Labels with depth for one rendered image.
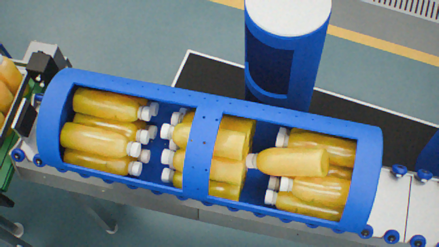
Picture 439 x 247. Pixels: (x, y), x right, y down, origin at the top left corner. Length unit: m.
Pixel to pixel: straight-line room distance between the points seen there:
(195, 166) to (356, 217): 0.41
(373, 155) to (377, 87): 1.55
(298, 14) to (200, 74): 1.01
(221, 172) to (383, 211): 0.51
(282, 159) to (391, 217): 0.42
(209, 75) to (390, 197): 1.30
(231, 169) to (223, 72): 1.32
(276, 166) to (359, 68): 1.59
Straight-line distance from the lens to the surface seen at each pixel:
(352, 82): 2.85
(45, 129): 1.45
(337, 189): 1.38
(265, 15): 1.74
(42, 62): 1.81
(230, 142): 1.34
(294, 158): 1.35
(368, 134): 1.37
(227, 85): 2.61
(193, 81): 2.64
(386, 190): 1.64
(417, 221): 1.64
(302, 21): 1.73
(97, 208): 2.24
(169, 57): 2.90
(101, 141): 1.45
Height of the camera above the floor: 2.44
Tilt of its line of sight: 65 degrees down
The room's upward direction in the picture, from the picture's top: 5 degrees counter-clockwise
